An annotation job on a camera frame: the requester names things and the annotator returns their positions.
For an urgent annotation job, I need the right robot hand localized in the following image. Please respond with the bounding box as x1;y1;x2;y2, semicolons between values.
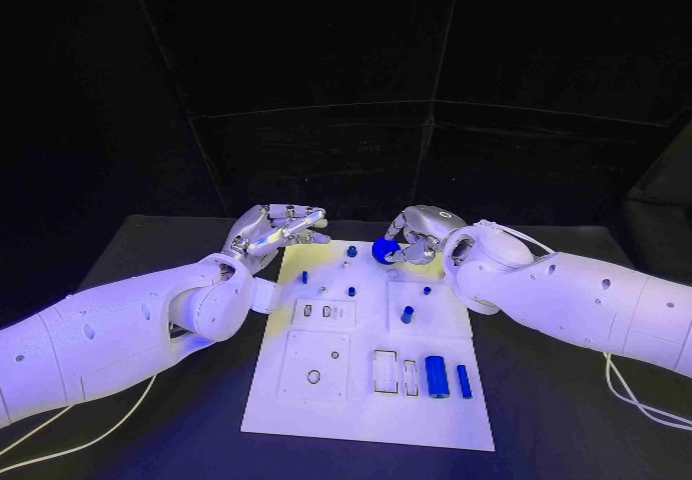
382;204;470;266

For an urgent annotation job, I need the thick blue cylinder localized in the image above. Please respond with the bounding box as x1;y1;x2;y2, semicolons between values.
424;355;453;400

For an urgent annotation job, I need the blue gear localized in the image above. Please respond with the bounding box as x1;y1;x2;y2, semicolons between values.
370;238;404;266

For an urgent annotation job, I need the white task board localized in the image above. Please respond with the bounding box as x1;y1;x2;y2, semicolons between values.
239;239;497;453

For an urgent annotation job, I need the white cable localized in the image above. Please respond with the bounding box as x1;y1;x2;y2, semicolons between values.
0;372;160;474
603;351;692;432
473;220;556;258

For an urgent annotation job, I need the thin blue cylinder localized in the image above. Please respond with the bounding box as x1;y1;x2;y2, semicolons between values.
455;364;474;400

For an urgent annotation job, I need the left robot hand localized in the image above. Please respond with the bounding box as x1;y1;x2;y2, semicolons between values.
219;203;333;273

